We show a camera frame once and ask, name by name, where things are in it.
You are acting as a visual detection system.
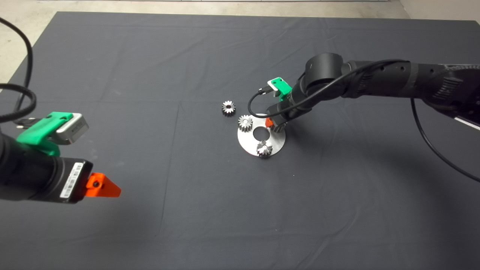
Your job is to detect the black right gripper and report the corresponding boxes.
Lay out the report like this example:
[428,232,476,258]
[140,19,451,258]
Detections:
[265,98,300,128]

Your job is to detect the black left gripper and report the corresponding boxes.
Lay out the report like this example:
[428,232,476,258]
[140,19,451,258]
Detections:
[51,157,122,204]

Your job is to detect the round metal plate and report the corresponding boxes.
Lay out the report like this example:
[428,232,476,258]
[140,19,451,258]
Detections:
[237,114,286,156]

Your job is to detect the green right camera mount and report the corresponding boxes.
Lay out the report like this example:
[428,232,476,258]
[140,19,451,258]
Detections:
[267,77,293,102]

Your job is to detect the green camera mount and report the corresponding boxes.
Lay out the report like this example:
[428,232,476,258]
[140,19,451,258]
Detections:
[267,77,293,102]
[16,112,74,156]

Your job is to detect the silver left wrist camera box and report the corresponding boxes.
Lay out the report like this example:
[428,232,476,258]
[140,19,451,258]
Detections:
[55,113,90,146]

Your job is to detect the green left camera mount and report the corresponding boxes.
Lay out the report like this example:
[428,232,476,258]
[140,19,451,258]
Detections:
[16,112,74,156]

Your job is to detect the black left camera cable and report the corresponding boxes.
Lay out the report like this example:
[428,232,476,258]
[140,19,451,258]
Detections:
[0,17,37,130]

